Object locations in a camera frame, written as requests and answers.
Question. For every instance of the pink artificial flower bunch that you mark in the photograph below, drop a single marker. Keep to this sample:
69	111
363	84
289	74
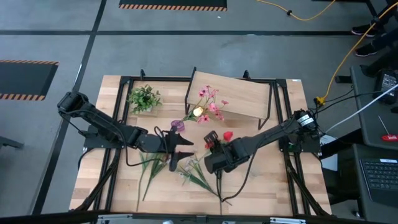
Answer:
211	107

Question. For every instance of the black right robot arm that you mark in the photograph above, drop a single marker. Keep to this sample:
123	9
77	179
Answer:
273	133

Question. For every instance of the dark grey desk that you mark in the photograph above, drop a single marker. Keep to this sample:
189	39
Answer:
373	124
348	174

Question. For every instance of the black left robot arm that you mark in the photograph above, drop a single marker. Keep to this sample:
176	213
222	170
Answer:
102	121

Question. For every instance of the white veined flower bunch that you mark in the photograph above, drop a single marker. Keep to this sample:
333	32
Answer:
189	163

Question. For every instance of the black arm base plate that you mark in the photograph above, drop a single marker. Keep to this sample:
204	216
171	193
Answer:
93	141
284	146

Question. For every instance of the person's leg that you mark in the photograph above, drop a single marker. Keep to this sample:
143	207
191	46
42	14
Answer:
388	18

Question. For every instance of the black handheld device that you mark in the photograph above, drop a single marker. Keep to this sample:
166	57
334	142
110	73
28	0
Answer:
387	85

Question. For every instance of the black table frame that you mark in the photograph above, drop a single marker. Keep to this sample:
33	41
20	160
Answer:
155	78

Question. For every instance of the black front rail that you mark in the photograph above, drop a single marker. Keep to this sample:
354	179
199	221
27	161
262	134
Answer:
46	217

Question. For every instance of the black hazard striped floor mat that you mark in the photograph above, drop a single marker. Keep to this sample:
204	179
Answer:
171	2
21	77

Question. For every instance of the purple ribbed glass vase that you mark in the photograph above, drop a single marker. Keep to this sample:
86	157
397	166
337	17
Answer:
178	125

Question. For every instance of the black laptop keyboard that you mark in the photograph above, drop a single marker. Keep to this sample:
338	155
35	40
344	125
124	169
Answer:
381	177

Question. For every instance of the person's shoe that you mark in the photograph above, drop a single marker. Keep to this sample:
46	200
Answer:
367	49
363	30

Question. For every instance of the wooden shelf with black frame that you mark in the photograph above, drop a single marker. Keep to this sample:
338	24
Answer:
230	93

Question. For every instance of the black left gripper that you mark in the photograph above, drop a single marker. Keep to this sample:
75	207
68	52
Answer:
152	143

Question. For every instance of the red artificial flower bunch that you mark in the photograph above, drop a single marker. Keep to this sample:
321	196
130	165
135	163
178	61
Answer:
209	145

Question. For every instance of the black chair base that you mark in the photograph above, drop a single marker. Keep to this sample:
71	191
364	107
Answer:
9	143

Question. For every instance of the green plant in white pot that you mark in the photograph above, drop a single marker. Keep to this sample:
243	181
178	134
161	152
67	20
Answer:
144	99

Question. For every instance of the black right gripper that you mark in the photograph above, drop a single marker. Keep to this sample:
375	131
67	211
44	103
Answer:
224	158

